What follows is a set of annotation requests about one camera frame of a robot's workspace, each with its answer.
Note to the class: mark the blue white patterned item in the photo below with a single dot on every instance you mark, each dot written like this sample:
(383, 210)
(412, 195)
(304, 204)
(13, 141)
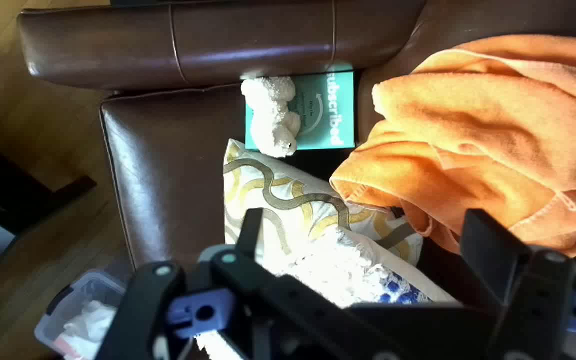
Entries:
(400, 292)

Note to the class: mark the clear plastic storage box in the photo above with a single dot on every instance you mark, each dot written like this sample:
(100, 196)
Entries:
(78, 313)

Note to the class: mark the white fuzzy cloth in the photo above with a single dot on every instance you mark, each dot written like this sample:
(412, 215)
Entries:
(340, 266)

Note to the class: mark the dark wooden furniture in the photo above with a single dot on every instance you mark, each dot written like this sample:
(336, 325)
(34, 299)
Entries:
(9, 187)

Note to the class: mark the teal book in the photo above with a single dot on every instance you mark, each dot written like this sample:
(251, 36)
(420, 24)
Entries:
(325, 111)

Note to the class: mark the white patterned cloth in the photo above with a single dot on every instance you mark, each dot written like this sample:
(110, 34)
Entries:
(268, 193)

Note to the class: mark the orange blanket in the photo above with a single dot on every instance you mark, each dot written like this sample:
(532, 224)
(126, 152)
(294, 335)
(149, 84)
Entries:
(489, 133)

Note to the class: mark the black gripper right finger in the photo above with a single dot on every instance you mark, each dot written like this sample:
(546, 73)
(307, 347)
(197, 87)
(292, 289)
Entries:
(534, 300)

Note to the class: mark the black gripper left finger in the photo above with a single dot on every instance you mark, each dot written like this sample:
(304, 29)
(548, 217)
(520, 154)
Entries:
(150, 313)

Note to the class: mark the white fluffy stuffed toy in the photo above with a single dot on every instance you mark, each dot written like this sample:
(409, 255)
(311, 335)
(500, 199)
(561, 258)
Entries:
(273, 112)

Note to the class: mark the brown leather sofa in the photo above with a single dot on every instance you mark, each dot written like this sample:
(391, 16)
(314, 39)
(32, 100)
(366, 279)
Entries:
(169, 172)

